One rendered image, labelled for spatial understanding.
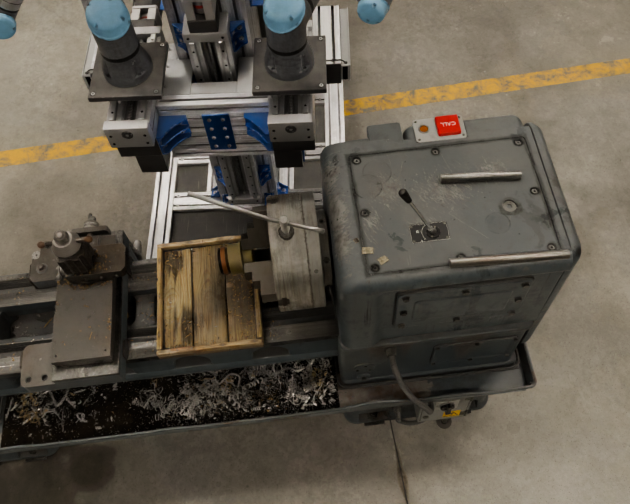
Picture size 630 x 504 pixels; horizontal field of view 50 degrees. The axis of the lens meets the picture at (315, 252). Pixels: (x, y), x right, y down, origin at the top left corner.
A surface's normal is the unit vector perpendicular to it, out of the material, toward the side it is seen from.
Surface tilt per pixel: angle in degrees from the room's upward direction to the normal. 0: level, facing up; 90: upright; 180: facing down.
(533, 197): 0
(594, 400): 0
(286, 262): 38
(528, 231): 0
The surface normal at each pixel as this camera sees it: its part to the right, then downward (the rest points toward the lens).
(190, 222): -0.04, -0.48
